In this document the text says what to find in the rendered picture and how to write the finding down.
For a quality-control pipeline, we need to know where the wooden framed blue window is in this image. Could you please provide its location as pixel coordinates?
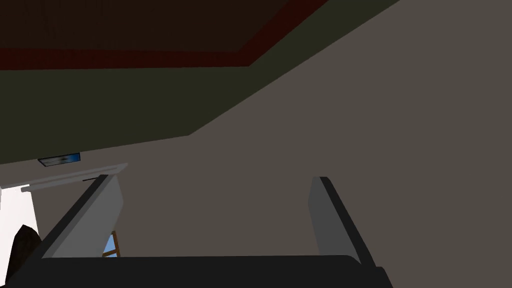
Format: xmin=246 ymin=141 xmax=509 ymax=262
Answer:
xmin=101 ymin=230 xmax=121 ymax=259

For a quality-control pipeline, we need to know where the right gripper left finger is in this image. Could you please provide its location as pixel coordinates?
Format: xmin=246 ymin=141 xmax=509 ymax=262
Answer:
xmin=38 ymin=174 xmax=124 ymax=260

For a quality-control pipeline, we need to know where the dark lumpy furniture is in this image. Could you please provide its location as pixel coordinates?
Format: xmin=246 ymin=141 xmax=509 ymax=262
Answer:
xmin=5 ymin=224 xmax=43 ymax=282

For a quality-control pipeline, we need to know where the blue picture on wall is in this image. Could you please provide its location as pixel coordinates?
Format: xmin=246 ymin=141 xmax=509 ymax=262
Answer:
xmin=37 ymin=152 xmax=81 ymax=168

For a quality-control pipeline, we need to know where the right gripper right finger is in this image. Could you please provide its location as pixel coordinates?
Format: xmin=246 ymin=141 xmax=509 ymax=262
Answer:
xmin=307 ymin=176 xmax=377 ymax=268

